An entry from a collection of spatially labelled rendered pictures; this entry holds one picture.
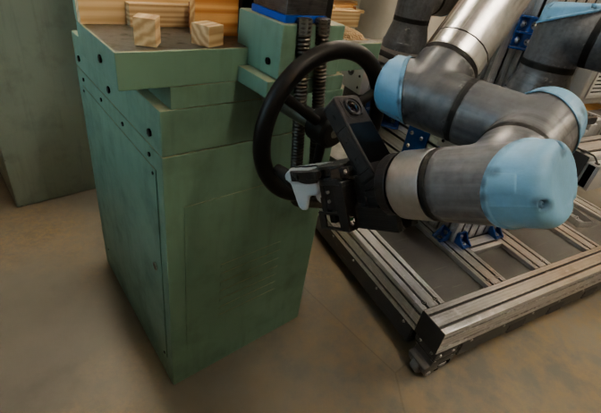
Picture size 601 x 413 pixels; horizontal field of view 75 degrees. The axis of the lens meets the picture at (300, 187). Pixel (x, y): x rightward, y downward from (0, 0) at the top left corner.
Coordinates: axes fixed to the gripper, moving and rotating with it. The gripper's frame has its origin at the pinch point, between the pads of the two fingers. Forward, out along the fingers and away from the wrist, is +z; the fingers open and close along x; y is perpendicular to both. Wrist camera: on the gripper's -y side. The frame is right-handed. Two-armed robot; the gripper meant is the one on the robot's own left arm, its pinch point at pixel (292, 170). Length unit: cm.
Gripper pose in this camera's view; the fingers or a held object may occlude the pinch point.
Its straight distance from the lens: 59.0
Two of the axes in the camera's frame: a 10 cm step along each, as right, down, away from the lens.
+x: 7.7, -2.3, 5.9
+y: 1.8, 9.7, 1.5
